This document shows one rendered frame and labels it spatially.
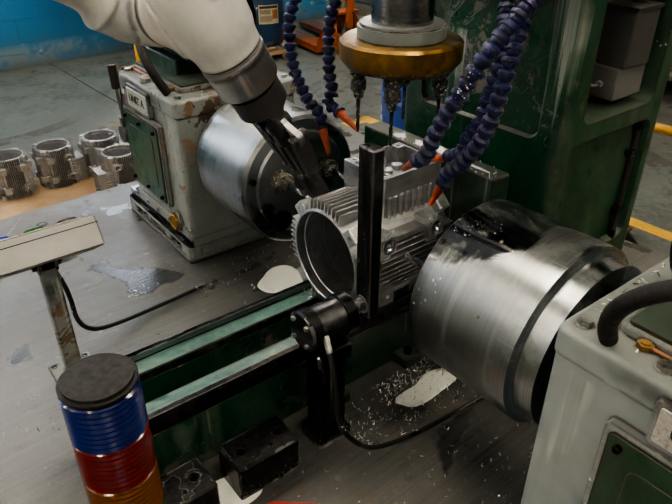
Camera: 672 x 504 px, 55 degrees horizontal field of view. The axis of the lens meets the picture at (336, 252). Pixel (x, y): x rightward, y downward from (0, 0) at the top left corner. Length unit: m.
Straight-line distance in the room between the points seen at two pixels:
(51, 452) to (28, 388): 0.16
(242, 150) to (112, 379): 0.71
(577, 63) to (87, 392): 0.79
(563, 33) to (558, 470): 0.60
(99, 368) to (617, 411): 0.47
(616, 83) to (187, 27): 0.69
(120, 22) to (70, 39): 5.72
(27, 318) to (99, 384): 0.87
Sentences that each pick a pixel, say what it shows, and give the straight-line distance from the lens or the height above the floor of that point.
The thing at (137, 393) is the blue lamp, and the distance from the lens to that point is 0.53.
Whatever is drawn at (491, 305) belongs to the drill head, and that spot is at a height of 1.11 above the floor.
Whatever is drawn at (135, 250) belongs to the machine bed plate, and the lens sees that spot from 1.53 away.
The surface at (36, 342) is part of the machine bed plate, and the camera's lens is 1.31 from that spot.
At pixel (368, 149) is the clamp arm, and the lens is 0.80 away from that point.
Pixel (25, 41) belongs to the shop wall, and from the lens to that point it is 6.53.
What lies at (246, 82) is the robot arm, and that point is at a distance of 0.87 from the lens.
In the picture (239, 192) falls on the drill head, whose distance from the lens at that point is 1.16.
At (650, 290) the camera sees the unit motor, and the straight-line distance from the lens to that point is 0.58.
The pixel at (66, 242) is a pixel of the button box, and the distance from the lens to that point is 1.06.
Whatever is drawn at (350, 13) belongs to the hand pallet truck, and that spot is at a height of 0.38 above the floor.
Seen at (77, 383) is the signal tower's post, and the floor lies 1.22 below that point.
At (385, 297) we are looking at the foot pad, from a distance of 1.01.
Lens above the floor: 1.55
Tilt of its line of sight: 31 degrees down
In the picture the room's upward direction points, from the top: straight up
